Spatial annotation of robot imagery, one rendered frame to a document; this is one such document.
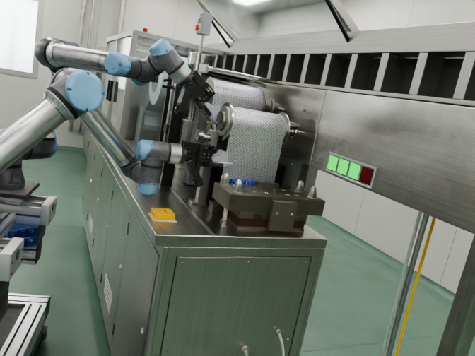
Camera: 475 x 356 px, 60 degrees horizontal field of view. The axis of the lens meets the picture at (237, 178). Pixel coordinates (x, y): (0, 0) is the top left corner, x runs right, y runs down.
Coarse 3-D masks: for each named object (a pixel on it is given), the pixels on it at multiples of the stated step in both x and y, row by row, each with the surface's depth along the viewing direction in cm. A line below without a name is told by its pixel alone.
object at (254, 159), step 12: (228, 144) 157; (240, 144) 159; (252, 144) 161; (264, 144) 164; (276, 144) 166; (228, 156) 158; (240, 156) 161; (252, 156) 163; (264, 156) 165; (276, 156) 167; (228, 168) 160; (240, 168) 162; (252, 168) 164; (264, 168) 166; (276, 168) 169; (252, 180) 165; (264, 180) 168
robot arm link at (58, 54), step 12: (36, 48) 152; (48, 48) 148; (60, 48) 147; (72, 48) 146; (84, 48) 145; (48, 60) 150; (60, 60) 148; (72, 60) 145; (84, 60) 143; (96, 60) 140; (108, 60) 136; (120, 60) 134; (132, 60) 139; (108, 72) 136; (120, 72) 136; (132, 72) 140
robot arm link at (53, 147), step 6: (66, 42) 161; (72, 42) 165; (60, 66) 160; (66, 66) 162; (54, 72) 164; (48, 84) 169; (54, 132) 181; (48, 138) 176; (54, 138) 181; (42, 144) 176; (48, 144) 178; (54, 144) 183; (36, 150) 175; (42, 150) 178; (48, 150) 180; (54, 150) 184; (30, 156) 174; (36, 156) 177; (42, 156) 180; (48, 156) 183
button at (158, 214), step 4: (152, 208) 143; (156, 208) 144; (160, 208) 145; (164, 208) 146; (168, 208) 147; (152, 212) 142; (156, 212) 140; (160, 212) 141; (164, 212) 142; (168, 212) 143; (172, 212) 144; (152, 216) 142; (156, 216) 139; (160, 216) 139; (164, 216) 140; (168, 216) 141; (172, 216) 141; (172, 220) 142
